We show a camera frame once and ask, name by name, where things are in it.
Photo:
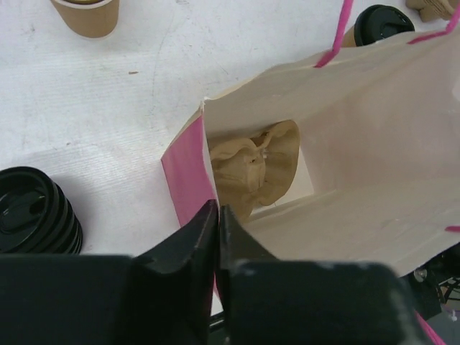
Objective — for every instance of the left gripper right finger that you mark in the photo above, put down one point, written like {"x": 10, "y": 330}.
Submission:
{"x": 267, "y": 300}

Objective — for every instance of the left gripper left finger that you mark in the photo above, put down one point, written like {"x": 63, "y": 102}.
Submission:
{"x": 163, "y": 296}

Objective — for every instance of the single pulp cup carrier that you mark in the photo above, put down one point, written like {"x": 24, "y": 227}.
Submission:
{"x": 256, "y": 171}

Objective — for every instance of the cakes paper gift bag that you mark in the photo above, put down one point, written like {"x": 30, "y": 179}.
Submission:
{"x": 378, "y": 167}

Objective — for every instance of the single brown paper cup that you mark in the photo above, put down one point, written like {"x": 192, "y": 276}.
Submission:
{"x": 353, "y": 37}

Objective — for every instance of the black coffee cup lid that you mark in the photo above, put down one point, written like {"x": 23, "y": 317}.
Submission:
{"x": 379, "y": 22}

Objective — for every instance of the stack of black lids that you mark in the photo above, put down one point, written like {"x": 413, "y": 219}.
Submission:
{"x": 36, "y": 217}

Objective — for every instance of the stack of brown paper cups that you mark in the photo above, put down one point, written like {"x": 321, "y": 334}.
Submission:
{"x": 91, "y": 19}

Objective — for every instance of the brown pulp cup carrier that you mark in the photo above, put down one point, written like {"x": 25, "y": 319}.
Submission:
{"x": 431, "y": 10}

